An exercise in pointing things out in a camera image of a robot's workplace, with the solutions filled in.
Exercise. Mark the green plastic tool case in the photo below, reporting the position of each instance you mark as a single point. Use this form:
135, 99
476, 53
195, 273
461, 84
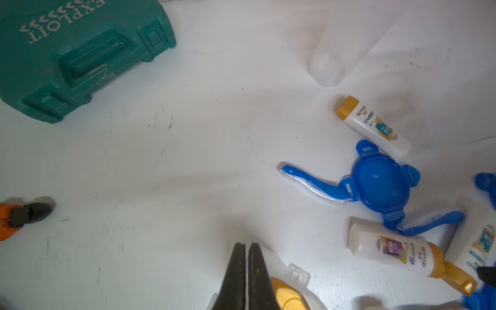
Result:
56, 54

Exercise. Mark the white shampoo bottle gold cap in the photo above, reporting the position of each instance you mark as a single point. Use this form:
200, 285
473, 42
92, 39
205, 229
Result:
369, 124

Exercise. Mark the blue lid right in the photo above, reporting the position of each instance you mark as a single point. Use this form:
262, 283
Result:
487, 183

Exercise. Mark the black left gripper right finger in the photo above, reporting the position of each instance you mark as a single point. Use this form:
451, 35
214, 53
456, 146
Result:
260, 293

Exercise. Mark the blue lid upper left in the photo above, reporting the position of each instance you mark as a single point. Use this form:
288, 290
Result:
380, 183

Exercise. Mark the blue toothbrush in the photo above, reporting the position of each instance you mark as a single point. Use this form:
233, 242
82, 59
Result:
421, 223
326, 191

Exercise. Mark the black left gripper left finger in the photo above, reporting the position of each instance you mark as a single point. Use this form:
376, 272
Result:
231, 295

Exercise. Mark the blue lid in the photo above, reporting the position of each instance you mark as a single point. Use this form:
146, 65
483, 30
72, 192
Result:
380, 183
487, 183

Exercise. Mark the white bottle angled gold cap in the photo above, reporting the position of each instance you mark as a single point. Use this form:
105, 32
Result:
472, 246

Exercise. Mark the clear plastic container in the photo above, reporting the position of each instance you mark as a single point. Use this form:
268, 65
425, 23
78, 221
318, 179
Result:
289, 282
346, 42

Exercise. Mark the orange black side cutters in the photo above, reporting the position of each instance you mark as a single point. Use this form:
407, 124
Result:
14, 217

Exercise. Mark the white bottle purple label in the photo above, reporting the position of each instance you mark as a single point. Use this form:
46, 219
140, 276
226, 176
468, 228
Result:
385, 247

